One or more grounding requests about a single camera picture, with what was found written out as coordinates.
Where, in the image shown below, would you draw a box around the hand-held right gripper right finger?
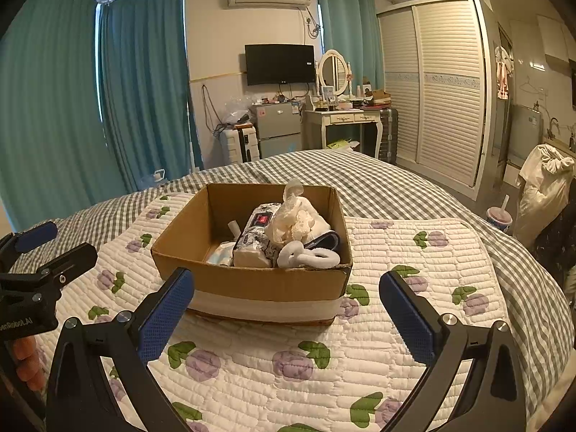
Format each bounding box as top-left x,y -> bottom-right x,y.
379,270 -> 528,432

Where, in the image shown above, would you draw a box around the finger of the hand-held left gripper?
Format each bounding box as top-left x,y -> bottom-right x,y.
0,221 -> 59,275
9,242 -> 99,289

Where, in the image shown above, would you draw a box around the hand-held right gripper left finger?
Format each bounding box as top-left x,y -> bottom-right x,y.
46,267 -> 195,432

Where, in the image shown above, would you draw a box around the face mask packet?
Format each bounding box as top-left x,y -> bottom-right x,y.
206,240 -> 238,267

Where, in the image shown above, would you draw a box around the brown cardboard box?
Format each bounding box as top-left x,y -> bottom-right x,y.
150,183 -> 354,325

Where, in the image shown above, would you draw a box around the grey dark-trimmed sock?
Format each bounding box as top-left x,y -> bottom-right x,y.
302,229 -> 339,253

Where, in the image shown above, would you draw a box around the white cloth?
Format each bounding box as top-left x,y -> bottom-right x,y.
276,240 -> 341,271

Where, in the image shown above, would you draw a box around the floral tissue pack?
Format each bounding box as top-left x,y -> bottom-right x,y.
231,204 -> 289,268

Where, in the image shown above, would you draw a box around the white plastic bag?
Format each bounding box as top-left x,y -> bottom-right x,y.
265,179 -> 331,244

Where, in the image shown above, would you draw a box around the person's left hand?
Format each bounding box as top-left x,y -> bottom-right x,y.
11,337 -> 46,392

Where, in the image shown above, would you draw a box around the floral quilted blanket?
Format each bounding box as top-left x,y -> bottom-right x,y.
9,191 -> 523,432

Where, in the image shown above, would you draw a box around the wide teal curtain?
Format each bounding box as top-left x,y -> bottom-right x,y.
0,0 -> 129,235

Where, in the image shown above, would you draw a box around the drink cup with straw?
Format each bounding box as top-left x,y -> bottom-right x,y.
486,195 -> 514,235

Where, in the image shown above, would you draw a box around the white pole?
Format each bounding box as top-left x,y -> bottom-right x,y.
186,99 -> 204,172

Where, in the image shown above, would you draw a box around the dark suitcase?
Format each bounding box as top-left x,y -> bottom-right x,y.
378,108 -> 399,165

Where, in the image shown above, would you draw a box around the white suitcase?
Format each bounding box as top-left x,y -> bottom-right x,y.
220,126 -> 261,169

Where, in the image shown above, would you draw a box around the white bundle of laundry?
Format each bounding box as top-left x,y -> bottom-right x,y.
515,144 -> 576,248

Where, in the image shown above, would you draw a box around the white dressing table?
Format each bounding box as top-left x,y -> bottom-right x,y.
302,107 -> 385,156

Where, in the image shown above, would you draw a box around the grey mini fridge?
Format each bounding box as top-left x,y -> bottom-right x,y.
249,101 -> 303,162

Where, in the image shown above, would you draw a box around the clear plastic bag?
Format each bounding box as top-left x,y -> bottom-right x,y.
222,99 -> 251,127

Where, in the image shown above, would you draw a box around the grey washing machine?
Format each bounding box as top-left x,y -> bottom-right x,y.
508,103 -> 543,158

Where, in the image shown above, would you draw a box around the group of cosmetics items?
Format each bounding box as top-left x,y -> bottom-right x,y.
306,82 -> 393,111

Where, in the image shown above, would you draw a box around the white louvred wardrobe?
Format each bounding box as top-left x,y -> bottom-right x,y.
375,0 -> 500,199

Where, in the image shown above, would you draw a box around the white oval mirror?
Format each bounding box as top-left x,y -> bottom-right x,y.
318,49 -> 351,98

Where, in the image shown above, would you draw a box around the hanging clothes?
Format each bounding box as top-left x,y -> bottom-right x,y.
495,46 -> 514,100

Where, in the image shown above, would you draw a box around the narrow teal curtain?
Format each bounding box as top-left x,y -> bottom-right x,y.
315,0 -> 386,95

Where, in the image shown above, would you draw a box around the hanging wall cables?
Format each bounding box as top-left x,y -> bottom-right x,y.
202,85 -> 222,133

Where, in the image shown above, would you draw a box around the black wall television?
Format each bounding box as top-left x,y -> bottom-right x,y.
245,44 -> 316,86

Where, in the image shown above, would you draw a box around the air conditioner power cable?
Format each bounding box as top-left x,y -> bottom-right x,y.
303,6 -> 321,39

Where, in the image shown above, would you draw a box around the white wall cabinets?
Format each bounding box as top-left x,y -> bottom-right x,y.
537,15 -> 573,61

